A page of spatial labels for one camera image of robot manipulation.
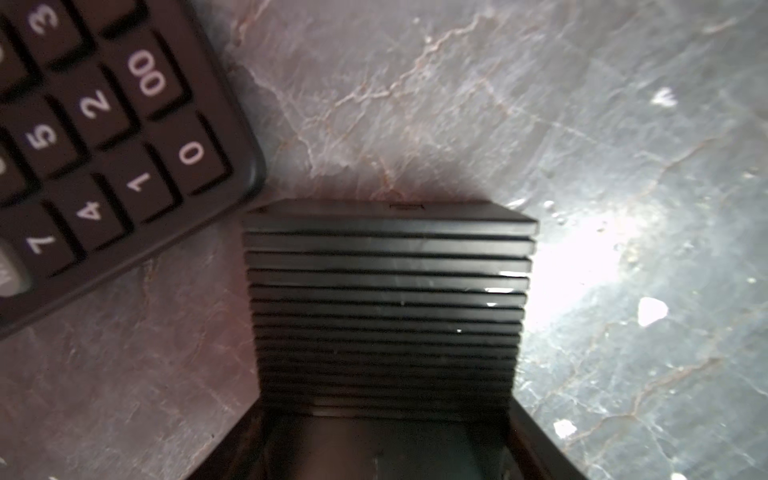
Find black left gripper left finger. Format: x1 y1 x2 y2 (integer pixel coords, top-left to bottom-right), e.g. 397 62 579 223
187 401 264 480

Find black desk calculator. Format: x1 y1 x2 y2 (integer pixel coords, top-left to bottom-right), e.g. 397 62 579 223
1 1 267 337

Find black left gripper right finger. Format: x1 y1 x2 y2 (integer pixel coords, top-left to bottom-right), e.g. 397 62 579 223
506 397 587 480

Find black smartphone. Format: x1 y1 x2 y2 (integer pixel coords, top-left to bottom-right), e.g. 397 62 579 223
243 200 539 421

